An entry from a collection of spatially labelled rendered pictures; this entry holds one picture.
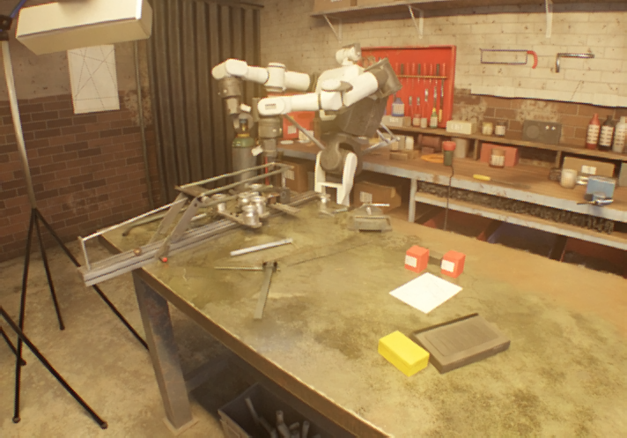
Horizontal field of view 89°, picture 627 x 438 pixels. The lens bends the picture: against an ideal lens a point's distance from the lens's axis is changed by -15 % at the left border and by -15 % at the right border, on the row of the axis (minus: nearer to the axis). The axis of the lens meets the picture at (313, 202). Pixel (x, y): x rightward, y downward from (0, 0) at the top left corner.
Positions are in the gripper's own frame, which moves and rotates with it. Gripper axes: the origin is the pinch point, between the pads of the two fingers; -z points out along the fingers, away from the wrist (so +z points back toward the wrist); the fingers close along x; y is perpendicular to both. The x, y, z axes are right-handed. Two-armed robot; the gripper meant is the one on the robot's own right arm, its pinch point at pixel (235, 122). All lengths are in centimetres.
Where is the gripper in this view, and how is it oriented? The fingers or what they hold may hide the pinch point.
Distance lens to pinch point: 165.7
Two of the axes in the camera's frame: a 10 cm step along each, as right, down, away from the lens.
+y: -9.6, 2.1, -1.6
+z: -1.8, -9.7, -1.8
